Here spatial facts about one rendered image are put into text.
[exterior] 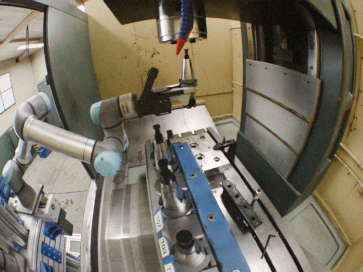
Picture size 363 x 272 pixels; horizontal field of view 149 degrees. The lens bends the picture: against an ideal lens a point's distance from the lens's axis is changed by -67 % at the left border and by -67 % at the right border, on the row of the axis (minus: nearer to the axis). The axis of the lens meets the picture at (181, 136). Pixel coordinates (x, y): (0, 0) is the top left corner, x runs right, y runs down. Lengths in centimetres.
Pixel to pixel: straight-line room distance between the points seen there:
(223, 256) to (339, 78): 61
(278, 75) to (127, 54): 126
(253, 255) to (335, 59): 75
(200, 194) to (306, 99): 53
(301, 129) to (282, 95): 17
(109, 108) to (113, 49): 109
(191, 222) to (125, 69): 141
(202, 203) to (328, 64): 62
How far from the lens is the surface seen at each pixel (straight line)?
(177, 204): 26
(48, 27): 97
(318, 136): 69
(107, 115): 49
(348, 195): 113
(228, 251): 24
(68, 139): 45
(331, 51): 64
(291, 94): 68
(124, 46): 151
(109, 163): 40
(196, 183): 30
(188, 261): 20
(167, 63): 151
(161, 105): 48
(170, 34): 43
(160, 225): 58
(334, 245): 131
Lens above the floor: 146
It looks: 32 degrees down
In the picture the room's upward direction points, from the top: 7 degrees counter-clockwise
